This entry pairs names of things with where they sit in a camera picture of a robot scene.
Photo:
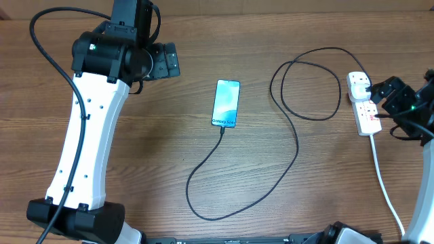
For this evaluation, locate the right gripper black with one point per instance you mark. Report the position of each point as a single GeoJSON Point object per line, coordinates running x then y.
{"type": "Point", "coordinates": [399, 91]}

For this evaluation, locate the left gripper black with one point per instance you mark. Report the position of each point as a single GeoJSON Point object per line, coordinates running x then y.
{"type": "Point", "coordinates": [162, 70]}

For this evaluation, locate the blue Samsung Galaxy smartphone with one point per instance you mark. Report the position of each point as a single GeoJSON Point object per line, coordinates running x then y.
{"type": "Point", "coordinates": [226, 103]}

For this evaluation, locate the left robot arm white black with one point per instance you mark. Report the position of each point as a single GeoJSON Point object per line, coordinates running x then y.
{"type": "Point", "coordinates": [107, 61]}

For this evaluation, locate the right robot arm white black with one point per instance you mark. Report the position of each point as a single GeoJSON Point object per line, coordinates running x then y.
{"type": "Point", "coordinates": [419, 129]}

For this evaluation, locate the white charger adapter plug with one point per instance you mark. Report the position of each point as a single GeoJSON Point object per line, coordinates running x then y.
{"type": "Point", "coordinates": [359, 92]}

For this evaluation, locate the white power strip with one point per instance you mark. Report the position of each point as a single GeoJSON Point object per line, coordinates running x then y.
{"type": "Point", "coordinates": [364, 112]}

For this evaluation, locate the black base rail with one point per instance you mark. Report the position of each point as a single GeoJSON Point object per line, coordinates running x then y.
{"type": "Point", "coordinates": [319, 237]}

